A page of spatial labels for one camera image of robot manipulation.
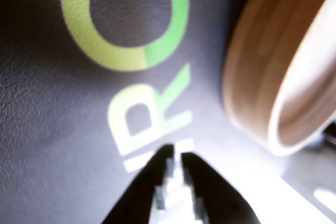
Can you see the round wooden box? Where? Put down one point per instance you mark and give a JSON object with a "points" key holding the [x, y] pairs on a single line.
{"points": [[278, 64]]}

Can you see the dark mat with green letters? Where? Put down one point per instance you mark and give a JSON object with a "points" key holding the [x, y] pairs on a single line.
{"points": [[78, 98]]}

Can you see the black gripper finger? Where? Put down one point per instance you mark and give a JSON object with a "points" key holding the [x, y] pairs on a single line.
{"points": [[137, 192], [218, 197]]}

